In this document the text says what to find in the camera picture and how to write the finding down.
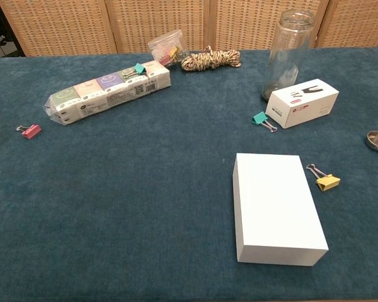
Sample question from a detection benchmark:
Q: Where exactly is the tall clear glass jar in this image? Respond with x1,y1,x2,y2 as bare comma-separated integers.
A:
261,8,316,101

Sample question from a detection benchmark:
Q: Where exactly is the blue table cloth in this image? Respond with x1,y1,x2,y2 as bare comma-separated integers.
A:
0,47,378,302

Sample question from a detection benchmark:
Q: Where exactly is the white printed cardboard box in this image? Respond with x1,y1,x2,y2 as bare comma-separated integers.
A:
265,78,340,130

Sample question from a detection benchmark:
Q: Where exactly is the clear plastic jar of clips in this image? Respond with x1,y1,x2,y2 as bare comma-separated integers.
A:
147,29,190,67

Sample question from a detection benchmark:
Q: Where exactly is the coiled beige twine bundle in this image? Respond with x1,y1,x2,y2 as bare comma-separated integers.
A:
180,45,242,72

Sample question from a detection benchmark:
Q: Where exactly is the teal binder clip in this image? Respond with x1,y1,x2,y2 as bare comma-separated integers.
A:
122,62,147,79
251,111,278,133

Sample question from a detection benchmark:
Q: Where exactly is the yellow binder clip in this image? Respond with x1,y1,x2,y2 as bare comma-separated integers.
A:
305,163,341,192

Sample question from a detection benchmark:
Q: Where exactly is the plain white box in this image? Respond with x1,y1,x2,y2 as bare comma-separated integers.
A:
232,152,329,267

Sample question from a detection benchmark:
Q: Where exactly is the pink binder clip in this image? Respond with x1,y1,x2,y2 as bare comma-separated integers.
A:
15,123,42,140

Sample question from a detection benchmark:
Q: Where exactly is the woven rattan folding screen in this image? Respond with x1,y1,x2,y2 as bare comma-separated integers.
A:
0,0,378,57

